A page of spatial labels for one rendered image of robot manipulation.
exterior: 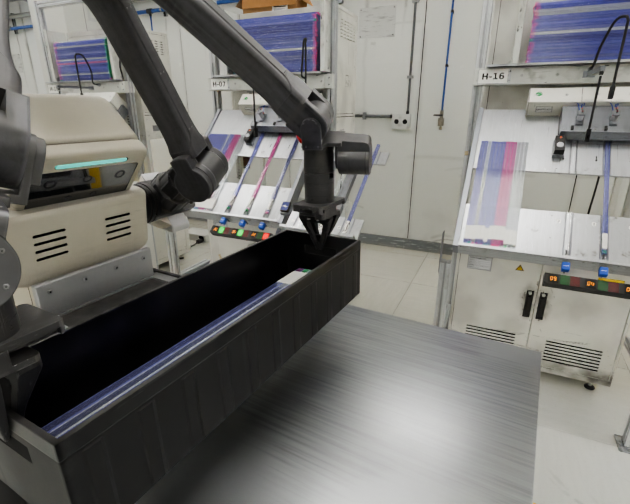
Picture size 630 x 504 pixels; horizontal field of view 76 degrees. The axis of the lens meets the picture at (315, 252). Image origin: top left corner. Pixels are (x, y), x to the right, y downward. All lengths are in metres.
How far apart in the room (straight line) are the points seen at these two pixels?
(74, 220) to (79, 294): 0.13
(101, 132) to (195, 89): 3.86
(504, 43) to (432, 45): 1.44
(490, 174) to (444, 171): 1.78
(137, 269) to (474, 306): 1.59
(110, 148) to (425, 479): 0.66
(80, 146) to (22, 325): 0.37
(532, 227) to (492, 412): 1.12
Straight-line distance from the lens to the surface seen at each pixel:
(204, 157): 0.87
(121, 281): 0.85
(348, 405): 0.64
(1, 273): 0.31
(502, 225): 1.68
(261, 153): 2.19
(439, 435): 0.62
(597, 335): 2.14
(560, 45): 2.03
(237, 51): 0.72
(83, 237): 0.82
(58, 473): 0.41
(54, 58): 3.58
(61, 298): 0.80
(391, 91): 3.64
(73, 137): 0.74
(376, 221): 3.79
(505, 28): 2.23
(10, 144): 0.37
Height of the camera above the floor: 1.22
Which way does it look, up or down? 20 degrees down
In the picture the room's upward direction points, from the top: straight up
